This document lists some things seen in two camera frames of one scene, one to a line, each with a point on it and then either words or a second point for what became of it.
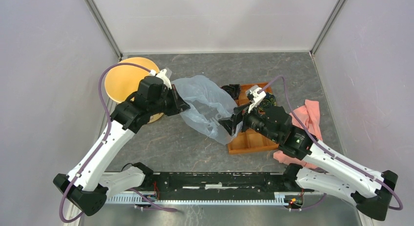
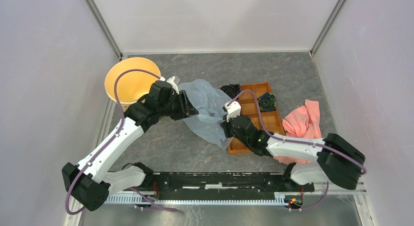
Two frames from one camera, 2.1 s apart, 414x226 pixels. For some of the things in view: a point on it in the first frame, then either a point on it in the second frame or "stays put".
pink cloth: (308, 114) stays put
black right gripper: (230, 124) → (225, 125)
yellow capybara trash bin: (121, 81) stays put
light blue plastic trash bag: (208, 105) stays put
